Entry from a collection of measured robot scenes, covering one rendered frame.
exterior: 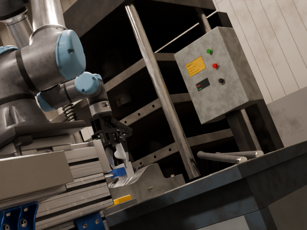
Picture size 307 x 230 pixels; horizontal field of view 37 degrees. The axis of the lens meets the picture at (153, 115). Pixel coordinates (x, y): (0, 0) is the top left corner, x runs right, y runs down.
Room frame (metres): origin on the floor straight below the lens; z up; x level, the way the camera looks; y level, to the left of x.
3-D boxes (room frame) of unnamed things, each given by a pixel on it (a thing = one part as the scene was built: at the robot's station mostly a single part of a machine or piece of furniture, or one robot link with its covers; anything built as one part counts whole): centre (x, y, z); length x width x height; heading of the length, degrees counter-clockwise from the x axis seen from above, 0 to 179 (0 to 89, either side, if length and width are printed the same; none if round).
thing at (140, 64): (2.99, 0.10, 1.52); 1.10 x 0.70 x 0.05; 51
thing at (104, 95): (1.65, 0.17, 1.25); 0.09 x 0.08 x 0.11; 178
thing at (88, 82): (1.55, 0.19, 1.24); 0.11 x 0.11 x 0.08; 88
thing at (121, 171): (1.63, 0.20, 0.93); 0.13 x 0.05 x 0.05; 141
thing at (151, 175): (1.88, 0.23, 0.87); 0.50 x 0.26 x 0.14; 141
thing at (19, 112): (1.10, 0.32, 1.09); 0.15 x 0.15 x 0.10
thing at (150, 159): (2.98, 0.11, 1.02); 1.10 x 0.74 x 0.05; 51
